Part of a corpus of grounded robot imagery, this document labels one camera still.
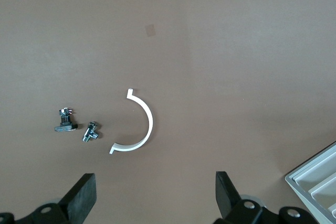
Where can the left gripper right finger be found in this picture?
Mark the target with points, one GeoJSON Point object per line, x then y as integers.
{"type": "Point", "coordinates": [228, 203]}

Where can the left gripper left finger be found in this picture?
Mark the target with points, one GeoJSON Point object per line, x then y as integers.
{"type": "Point", "coordinates": [78, 197]}

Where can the white plastic drawer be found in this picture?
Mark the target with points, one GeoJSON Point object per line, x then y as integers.
{"type": "Point", "coordinates": [315, 174]}
{"type": "Point", "coordinates": [333, 211]}
{"type": "Point", "coordinates": [325, 192]}

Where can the white drawer cabinet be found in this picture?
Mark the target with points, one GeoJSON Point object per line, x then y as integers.
{"type": "Point", "coordinates": [296, 186]}

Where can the small metal fitting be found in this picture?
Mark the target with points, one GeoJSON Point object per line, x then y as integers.
{"type": "Point", "coordinates": [90, 132]}

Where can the white plastic arc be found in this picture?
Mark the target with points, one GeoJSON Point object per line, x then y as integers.
{"type": "Point", "coordinates": [150, 124]}

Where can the black switch part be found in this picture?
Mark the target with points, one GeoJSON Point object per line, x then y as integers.
{"type": "Point", "coordinates": [65, 127]}

